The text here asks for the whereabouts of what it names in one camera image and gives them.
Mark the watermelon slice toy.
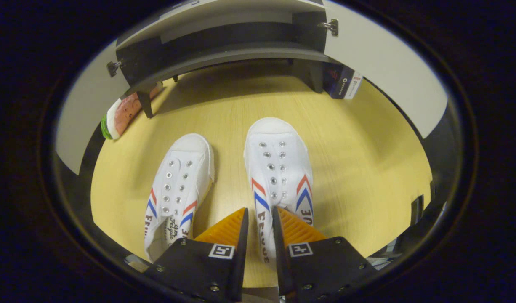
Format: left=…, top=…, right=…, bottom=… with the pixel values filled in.
left=101, top=83, right=165, bottom=141

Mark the white shoe cabinet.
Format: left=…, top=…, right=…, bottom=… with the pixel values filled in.
left=115, top=0, right=340, bottom=119

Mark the dark blue box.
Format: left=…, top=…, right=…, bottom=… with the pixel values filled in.
left=323, top=63, right=364, bottom=100

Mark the white canvas shoe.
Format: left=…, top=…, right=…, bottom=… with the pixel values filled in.
left=243, top=117, right=314, bottom=266
left=144, top=133, right=215, bottom=263

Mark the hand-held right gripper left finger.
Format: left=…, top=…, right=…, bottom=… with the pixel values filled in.
left=142, top=207, right=249, bottom=303

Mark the metal door hinge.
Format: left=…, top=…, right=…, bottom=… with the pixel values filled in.
left=106, top=60, right=125, bottom=77
left=318, top=19, right=339, bottom=37

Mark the white shoe cabinet door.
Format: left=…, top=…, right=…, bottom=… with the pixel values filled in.
left=55, top=40, right=134, bottom=176
left=323, top=0, right=449, bottom=139

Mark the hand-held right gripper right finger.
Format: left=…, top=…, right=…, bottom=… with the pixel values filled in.
left=271, top=205, right=378, bottom=303

